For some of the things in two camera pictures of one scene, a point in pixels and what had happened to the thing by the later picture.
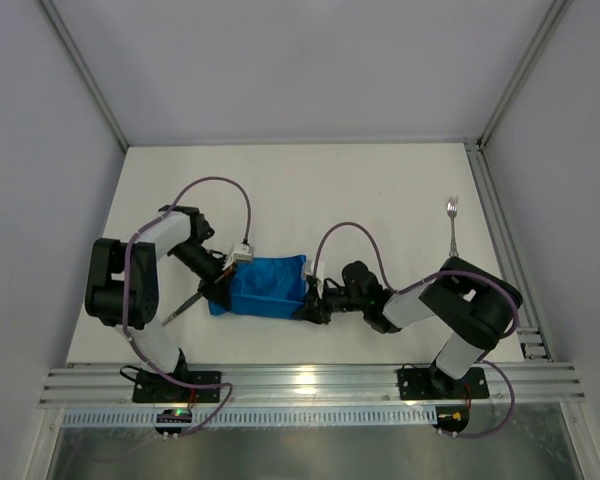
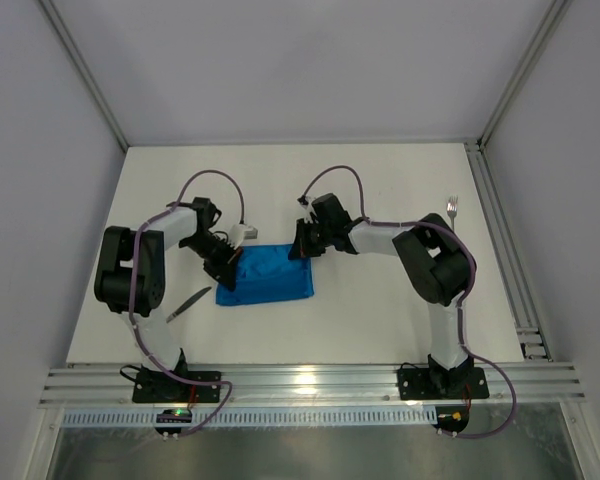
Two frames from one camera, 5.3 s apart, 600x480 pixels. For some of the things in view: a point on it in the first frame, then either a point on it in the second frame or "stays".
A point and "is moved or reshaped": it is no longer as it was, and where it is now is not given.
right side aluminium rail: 531,336 stays
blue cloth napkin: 267,287 is moved or reshaped
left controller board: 174,415 stays
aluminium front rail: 508,385 stays
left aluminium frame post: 60,23 stays
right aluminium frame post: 551,23 stays
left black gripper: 218,285 → 222,270
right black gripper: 315,305 → 300,242
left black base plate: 156,387 stays
